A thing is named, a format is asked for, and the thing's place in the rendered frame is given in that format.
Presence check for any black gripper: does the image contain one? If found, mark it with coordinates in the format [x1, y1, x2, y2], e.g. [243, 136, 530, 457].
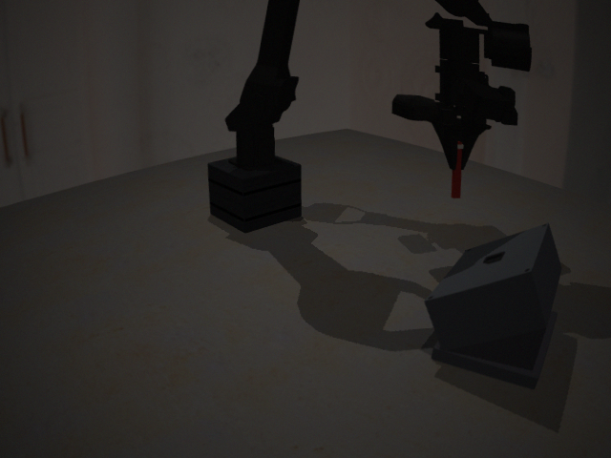
[391, 59, 492, 170]

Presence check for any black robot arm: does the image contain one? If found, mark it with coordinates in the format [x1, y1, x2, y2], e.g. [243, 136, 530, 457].
[225, 0, 532, 171]

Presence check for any grey sloped panel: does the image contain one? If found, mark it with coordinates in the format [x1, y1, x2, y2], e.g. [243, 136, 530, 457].
[424, 222, 562, 389]

